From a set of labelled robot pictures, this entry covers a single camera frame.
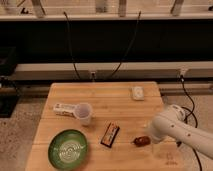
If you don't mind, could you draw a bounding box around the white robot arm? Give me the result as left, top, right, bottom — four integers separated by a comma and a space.
146, 105, 213, 159

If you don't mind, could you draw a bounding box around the clear plastic cup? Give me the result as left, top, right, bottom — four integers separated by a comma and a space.
74, 103, 92, 126

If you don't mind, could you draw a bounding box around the orange black candy bar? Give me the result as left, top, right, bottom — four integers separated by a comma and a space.
101, 123, 120, 148

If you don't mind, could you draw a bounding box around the white rectangular packet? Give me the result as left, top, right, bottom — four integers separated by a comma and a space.
53, 103, 75, 116

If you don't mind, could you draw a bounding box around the green bowl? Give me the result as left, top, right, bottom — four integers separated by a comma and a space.
48, 129, 88, 171

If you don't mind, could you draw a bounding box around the black box at left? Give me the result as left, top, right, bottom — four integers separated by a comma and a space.
0, 46, 19, 118

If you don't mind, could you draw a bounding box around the wall power outlet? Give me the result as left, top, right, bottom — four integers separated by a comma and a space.
89, 71, 96, 80

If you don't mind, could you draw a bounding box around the left black cable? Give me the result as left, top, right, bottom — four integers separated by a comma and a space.
62, 11, 81, 81

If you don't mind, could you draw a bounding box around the right wall outlet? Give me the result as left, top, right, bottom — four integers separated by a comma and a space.
179, 68, 188, 77

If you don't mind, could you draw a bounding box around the right black cable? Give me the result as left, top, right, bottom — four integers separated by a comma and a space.
105, 10, 142, 81

